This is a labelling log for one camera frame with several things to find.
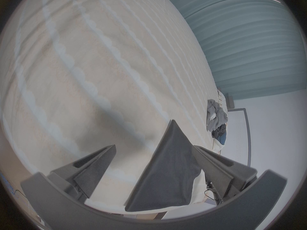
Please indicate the white printed pillow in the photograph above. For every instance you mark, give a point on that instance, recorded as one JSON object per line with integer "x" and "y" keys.
{"x": 221, "y": 99}

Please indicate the grey garment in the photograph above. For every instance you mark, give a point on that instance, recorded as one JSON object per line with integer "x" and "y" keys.
{"x": 215, "y": 116}

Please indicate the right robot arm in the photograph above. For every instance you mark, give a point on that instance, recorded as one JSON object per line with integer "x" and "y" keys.
{"x": 212, "y": 190}

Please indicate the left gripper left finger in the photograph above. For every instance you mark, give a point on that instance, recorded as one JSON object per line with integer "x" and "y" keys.
{"x": 93, "y": 172}

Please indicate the black T-shirt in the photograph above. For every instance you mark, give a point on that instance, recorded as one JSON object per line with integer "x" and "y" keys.
{"x": 172, "y": 171}

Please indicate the dark blue garment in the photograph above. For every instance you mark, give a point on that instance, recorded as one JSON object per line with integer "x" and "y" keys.
{"x": 223, "y": 139}

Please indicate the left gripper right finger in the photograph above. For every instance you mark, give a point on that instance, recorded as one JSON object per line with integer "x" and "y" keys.
{"x": 223, "y": 174}

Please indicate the black glossy garment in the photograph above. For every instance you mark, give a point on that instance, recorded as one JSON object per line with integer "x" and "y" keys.
{"x": 219, "y": 129}

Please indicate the grey bedside table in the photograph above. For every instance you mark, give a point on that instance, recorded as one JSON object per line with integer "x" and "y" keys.
{"x": 230, "y": 102}

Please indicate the bed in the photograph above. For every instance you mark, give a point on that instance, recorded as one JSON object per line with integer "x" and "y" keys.
{"x": 96, "y": 68}

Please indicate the blue-green curtain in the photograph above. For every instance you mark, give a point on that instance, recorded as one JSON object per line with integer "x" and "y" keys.
{"x": 251, "y": 44}

